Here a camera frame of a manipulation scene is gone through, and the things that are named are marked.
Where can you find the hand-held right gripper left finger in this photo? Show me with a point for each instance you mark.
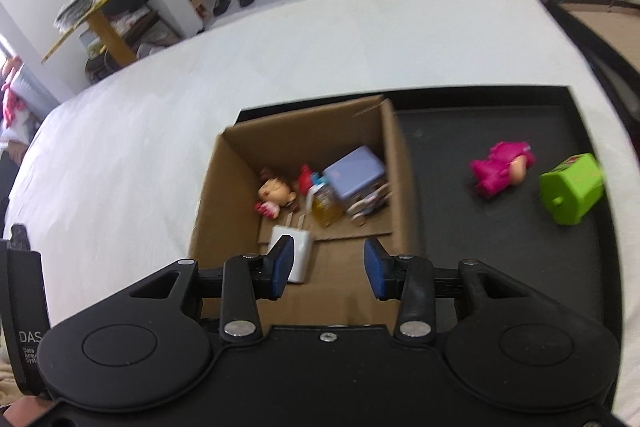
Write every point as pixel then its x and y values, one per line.
pixel 280 264

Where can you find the green cube toy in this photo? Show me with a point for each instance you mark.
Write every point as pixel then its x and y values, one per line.
pixel 570 189

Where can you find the white charger plug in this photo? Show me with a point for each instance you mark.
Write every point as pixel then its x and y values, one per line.
pixel 300 257

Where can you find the small yellow perfume bottle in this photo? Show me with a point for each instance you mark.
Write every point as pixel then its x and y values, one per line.
pixel 327 207

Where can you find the purple cube rabbit toy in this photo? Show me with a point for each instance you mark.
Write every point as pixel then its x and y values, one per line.
pixel 355 172

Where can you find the plastic wrapped bundle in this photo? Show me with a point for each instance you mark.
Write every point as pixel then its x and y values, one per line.
pixel 74 9

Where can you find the small red toy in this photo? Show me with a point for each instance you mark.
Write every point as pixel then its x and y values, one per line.
pixel 305 179

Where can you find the black side table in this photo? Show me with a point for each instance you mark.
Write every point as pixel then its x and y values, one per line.
pixel 600 27

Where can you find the pink cloth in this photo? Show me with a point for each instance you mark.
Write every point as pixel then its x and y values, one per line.
pixel 11 92

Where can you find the black tray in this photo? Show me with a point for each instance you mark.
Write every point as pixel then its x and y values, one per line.
pixel 475 247

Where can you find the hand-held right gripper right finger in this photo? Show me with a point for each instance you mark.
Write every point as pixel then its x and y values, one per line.
pixel 375 267

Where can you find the round wooden table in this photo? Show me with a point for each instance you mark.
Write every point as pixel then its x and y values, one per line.
pixel 105 2

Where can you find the red dress doll figurine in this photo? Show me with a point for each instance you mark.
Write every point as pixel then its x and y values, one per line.
pixel 274 192

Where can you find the pink doll toy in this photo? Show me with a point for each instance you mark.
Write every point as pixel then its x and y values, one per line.
pixel 495 167

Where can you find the brown cardboard box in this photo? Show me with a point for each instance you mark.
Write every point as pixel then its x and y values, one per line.
pixel 300 134

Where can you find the person's left hand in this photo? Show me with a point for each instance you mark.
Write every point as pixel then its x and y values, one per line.
pixel 25 414

